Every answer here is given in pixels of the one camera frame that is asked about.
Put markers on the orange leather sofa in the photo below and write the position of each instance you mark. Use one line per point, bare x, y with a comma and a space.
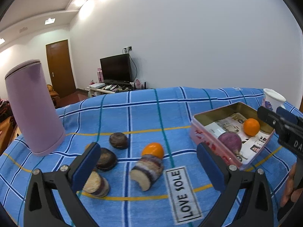
7, 126

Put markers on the brown wooden door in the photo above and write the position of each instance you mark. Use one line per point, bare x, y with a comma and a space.
60, 70

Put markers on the white floral mug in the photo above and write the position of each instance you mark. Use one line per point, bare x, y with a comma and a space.
272, 99

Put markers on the blue plaid tablecloth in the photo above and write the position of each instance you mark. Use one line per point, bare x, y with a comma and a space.
182, 196

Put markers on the white tv stand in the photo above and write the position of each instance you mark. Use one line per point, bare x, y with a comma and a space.
99, 88

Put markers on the black television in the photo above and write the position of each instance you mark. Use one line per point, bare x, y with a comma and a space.
116, 68

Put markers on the orange leather armchair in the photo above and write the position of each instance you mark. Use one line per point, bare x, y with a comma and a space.
54, 96

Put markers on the pink metal tin box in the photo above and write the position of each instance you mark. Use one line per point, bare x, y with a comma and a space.
206, 127

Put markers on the person right hand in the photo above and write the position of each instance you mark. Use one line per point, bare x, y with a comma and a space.
289, 192

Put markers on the dark passion fruit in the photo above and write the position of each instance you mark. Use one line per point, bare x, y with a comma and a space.
119, 141
107, 161

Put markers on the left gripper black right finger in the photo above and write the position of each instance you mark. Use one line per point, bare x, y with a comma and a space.
256, 207

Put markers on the round purple turnip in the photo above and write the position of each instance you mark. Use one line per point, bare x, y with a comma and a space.
232, 141

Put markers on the cut purple yam piece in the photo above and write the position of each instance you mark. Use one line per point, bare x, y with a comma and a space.
146, 171

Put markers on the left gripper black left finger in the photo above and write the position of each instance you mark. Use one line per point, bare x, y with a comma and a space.
40, 206

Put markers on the orange fruit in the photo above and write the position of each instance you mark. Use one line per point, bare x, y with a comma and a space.
251, 127
154, 149

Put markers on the lilac cylindrical container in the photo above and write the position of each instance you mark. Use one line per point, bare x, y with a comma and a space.
33, 108

